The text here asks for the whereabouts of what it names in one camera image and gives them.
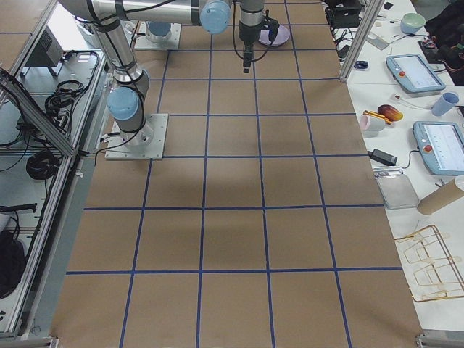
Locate black power adapter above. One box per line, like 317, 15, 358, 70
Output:
368, 149, 397, 166

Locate teach pendant near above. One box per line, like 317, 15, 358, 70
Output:
413, 121, 463, 176

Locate gold cylinder toy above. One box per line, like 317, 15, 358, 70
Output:
363, 110, 393, 125

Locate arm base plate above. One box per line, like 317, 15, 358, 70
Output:
134, 22, 182, 51
104, 113, 168, 160

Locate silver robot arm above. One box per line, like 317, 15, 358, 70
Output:
146, 21, 172, 41
60, 0, 279, 112

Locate brown paper table cover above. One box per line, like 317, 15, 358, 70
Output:
0, 0, 423, 348

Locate cardboard tube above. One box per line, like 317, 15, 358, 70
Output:
417, 175, 463, 215

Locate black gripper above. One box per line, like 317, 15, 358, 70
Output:
239, 24, 258, 73

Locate aluminium frame post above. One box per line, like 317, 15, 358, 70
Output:
339, 0, 384, 83

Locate green bowl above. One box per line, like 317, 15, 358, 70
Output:
400, 13, 426, 34

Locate teach pendant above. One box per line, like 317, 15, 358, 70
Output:
413, 121, 463, 176
386, 54, 446, 93

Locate lilac plate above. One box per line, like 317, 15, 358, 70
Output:
259, 25, 290, 47

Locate teach pendant far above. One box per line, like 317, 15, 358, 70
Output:
386, 54, 446, 93

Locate red orange mango toy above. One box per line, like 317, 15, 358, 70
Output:
378, 104, 404, 122

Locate gold wire rack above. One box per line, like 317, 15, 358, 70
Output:
394, 225, 463, 303

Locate metal tin box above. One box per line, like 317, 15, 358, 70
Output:
376, 175, 419, 210

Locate light blue plastic cup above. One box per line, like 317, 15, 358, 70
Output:
431, 92, 460, 117

